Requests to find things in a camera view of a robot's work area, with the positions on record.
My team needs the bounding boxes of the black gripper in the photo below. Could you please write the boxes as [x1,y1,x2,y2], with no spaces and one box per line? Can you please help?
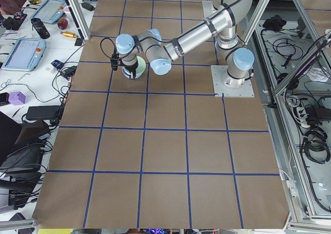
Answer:
[122,55,138,79]

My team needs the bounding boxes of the green bowl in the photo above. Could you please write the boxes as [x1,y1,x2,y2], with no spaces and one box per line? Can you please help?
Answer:
[136,56,146,79]

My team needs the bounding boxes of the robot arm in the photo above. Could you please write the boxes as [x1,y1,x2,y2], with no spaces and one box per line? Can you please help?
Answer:
[115,0,252,79]

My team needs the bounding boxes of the blue bowl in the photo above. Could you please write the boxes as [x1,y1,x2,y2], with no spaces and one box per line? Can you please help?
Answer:
[122,67,144,80]

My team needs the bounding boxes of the black flat box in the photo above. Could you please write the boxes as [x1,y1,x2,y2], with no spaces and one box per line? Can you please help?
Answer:
[74,38,83,46]

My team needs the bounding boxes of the small blue black device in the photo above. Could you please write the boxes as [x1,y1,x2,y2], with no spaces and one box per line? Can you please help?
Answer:
[51,59,64,70]

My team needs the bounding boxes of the red apple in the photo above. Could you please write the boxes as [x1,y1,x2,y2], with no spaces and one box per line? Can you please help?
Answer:
[57,18,68,30]

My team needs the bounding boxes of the white cup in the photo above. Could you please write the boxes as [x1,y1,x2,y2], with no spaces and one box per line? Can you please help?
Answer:
[63,6,73,22]

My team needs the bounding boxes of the black power adapter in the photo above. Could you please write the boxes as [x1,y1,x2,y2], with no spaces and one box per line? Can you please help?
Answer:
[25,105,59,121]

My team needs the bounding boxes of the far teach pendant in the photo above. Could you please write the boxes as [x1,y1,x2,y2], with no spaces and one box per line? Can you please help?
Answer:
[30,0,67,24]

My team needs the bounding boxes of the teach pendant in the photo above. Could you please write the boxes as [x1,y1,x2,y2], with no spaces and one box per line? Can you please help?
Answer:
[1,38,46,71]
[30,0,67,24]

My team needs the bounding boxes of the black water bottle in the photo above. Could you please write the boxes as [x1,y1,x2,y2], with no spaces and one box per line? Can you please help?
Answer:
[31,18,50,39]

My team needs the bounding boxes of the near teach pendant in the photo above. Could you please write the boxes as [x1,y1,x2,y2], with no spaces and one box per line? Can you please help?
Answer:
[1,38,46,71]

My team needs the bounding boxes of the purple block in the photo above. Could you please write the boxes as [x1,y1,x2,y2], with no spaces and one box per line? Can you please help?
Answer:
[8,91,26,105]

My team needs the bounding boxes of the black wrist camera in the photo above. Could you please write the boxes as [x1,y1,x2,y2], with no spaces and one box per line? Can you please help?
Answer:
[110,52,121,71]

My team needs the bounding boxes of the aluminium frame post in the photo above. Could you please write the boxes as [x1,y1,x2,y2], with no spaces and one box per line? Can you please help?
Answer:
[65,0,91,40]

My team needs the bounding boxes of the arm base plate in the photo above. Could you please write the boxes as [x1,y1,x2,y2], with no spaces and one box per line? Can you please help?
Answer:
[211,65,254,98]
[202,1,217,19]

